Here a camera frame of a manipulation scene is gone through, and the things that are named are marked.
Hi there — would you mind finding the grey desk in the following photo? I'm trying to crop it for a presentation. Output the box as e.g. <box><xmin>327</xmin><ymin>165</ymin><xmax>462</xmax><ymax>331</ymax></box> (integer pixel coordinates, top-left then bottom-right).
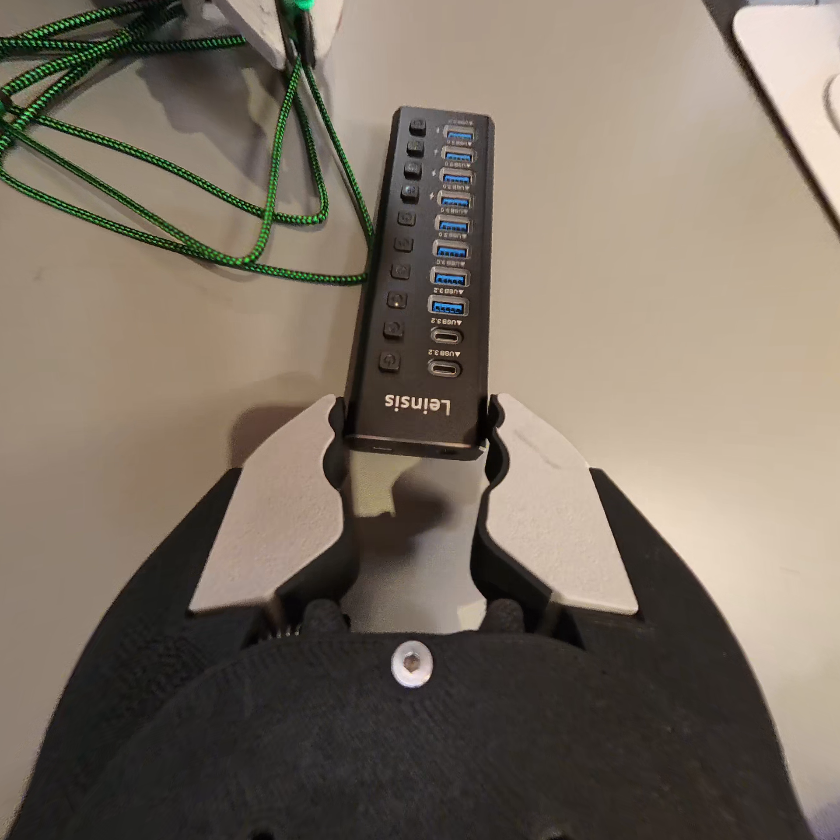
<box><xmin>0</xmin><ymin>0</ymin><xmax>840</xmax><ymax>840</ymax></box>

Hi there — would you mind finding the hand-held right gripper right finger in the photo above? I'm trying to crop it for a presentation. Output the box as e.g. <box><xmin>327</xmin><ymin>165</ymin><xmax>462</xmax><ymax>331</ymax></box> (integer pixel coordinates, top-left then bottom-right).
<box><xmin>470</xmin><ymin>392</ymin><xmax>639</xmax><ymax>616</ymax></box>

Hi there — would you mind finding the green braided cable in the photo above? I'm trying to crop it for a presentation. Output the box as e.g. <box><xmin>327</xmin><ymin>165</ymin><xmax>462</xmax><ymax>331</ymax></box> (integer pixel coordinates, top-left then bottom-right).
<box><xmin>0</xmin><ymin>0</ymin><xmax>375</xmax><ymax>286</ymax></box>

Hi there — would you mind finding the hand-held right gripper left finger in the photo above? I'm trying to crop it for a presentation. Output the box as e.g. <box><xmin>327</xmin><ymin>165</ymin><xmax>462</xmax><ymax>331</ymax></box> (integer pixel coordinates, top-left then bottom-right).
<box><xmin>189</xmin><ymin>394</ymin><xmax>362</xmax><ymax>614</ymax></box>

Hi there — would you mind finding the black USB hub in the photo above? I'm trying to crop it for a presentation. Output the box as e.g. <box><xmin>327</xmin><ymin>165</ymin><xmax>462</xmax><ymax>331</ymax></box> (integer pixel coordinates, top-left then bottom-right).
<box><xmin>341</xmin><ymin>106</ymin><xmax>494</xmax><ymax>462</ymax></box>

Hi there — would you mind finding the white metal stand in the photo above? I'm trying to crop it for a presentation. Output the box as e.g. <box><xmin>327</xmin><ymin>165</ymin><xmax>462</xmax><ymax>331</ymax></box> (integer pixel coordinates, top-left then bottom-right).
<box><xmin>731</xmin><ymin>0</ymin><xmax>840</xmax><ymax>234</ymax></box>

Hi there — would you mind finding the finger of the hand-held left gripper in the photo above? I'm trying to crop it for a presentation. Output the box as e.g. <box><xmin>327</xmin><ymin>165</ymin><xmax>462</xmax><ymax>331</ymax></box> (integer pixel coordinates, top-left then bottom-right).
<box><xmin>304</xmin><ymin>0</ymin><xmax>350</xmax><ymax>68</ymax></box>
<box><xmin>189</xmin><ymin>0</ymin><xmax>294</xmax><ymax>71</ymax></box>

